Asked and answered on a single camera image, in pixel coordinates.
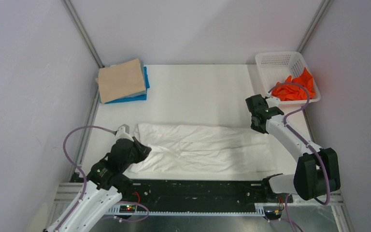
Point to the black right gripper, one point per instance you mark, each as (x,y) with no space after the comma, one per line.
(258,129)

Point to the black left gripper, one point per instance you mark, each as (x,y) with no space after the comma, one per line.
(143,151)

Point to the white t shirt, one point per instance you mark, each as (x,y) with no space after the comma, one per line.
(196,149)

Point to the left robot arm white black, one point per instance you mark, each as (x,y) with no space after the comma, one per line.
(105,186)

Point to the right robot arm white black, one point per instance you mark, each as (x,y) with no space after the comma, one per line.
(317,169)

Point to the orange t shirt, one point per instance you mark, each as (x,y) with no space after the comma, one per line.
(296,88)

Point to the white plastic basket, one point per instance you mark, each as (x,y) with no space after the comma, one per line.
(276,67)

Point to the left circuit board with leds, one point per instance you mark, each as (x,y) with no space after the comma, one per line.
(127,209)

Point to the circuit board with leds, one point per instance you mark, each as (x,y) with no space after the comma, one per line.
(127,209)
(272,215)

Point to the blue folded t shirt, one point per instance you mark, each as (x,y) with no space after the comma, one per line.
(141,97)

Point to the beige folded t shirt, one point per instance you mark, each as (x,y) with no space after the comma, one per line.
(119,80)

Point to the right circuit board with leds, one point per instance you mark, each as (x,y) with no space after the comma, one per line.
(272,215)

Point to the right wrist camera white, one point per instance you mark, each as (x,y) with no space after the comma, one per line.
(273,101)

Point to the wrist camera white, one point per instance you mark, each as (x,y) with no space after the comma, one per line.
(273,101)
(122,133)

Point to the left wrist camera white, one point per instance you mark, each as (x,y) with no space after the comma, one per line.
(122,133)

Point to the white toothed cable strip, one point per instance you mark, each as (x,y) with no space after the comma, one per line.
(116,211)

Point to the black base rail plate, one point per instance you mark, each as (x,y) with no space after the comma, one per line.
(203,195)

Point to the aluminium frame rail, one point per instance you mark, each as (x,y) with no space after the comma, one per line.
(72,12)

